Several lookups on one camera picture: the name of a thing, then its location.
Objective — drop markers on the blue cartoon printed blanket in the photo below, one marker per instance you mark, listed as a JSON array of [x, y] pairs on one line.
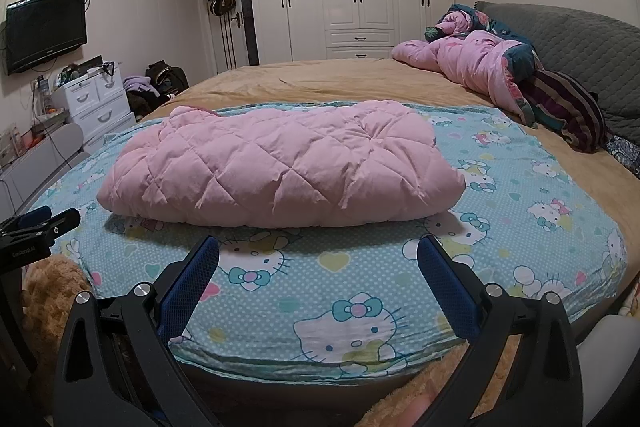
[[350, 282]]

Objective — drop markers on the paisley patterned pillow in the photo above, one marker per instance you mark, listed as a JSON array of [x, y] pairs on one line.
[[625, 157]]

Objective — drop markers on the black television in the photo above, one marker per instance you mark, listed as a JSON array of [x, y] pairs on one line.
[[45, 32]]

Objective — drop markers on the striped dark pillow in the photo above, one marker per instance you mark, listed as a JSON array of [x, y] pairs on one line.
[[565, 107]]

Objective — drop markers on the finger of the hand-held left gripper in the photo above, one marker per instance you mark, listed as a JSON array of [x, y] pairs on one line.
[[57, 223], [25, 219]]

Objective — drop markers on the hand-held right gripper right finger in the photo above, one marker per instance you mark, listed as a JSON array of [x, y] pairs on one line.
[[445, 282]]

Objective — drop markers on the white door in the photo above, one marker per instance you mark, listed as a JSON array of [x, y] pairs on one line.
[[225, 37]]

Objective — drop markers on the pink floral duvet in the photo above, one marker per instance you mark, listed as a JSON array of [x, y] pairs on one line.
[[470, 57]]

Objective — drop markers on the brown fuzzy clothing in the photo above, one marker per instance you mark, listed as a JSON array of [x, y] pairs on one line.
[[50, 287]]

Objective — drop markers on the pink quilted jacket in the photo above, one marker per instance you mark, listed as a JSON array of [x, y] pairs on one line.
[[280, 167]]

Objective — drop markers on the white drawer cabinet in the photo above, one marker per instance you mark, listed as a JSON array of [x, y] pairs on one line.
[[95, 102]]

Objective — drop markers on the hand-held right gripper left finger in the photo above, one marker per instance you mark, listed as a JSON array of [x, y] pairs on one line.
[[195, 277]]

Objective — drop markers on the grey quilted headboard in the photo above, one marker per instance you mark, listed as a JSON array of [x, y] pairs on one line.
[[575, 37]]

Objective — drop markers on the purple clothing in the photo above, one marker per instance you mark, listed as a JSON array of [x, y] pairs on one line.
[[137, 84]]

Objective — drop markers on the black bag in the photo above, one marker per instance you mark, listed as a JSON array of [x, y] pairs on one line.
[[167, 79]]

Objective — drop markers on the white low cabinet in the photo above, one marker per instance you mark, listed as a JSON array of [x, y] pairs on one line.
[[45, 157]]

